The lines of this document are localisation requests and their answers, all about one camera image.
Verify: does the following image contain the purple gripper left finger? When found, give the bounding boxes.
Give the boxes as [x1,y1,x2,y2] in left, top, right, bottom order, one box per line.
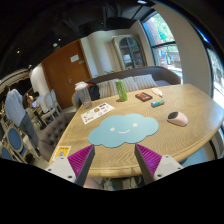
[46,145,95,186]

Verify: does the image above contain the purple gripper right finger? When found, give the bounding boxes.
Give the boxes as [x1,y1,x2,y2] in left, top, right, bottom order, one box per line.
[134,144,182,184]

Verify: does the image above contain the blue cloud mouse pad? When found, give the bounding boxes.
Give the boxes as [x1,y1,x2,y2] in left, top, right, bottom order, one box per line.
[88,114,159,148]

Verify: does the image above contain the pink black computer mouse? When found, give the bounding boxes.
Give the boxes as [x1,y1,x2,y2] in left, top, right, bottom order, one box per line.
[167,112,188,127]

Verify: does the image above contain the yellow QR code sticker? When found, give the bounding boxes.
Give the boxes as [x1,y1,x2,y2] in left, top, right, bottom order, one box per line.
[52,146,71,161]

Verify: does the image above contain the grey tufted ottoman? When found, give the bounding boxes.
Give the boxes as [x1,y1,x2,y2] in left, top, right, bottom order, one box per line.
[38,113,74,161]

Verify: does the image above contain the white sticker sheet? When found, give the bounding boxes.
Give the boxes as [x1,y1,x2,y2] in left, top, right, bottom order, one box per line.
[81,103,114,124]

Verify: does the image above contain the teal small tube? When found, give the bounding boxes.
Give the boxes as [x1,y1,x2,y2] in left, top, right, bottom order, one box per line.
[151,100,165,108]

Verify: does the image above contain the white chair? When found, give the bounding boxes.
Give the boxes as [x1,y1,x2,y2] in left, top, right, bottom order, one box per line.
[41,93,60,123]

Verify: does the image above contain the blue round-back chair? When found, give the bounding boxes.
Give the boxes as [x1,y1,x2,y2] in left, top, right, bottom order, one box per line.
[0,124,27,163]

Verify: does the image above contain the black red small box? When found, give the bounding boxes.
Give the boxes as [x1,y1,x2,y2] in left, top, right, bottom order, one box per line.
[135,92,152,102]

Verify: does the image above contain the white small packet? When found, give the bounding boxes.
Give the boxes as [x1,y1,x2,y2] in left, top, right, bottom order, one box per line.
[152,88,163,97]

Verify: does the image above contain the clear plastic tumbler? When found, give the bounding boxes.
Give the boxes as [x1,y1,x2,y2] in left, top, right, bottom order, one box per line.
[75,82,92,109]

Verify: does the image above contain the green drink can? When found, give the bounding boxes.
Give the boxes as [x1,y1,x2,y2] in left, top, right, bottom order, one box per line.
[116,80,127,102]

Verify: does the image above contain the black backpack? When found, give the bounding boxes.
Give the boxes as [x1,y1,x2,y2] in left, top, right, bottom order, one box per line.
[87,82,100,101]

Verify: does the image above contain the striped cushion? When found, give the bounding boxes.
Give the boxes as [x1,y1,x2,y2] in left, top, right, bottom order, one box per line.
[97,74,157,98]

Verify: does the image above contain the grey curved sofa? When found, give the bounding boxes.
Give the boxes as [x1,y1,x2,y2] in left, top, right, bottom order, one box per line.
[71,65,182,109]

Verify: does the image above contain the person in grey shirt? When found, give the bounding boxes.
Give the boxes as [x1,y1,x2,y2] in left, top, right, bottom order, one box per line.
[4,85,40,155]

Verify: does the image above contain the brown wooden door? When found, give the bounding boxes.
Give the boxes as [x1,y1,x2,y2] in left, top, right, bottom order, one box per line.
[41,40,91,109]

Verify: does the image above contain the glass display cabinet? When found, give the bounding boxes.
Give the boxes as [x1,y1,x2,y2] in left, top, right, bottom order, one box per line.
[112,35,146,70]

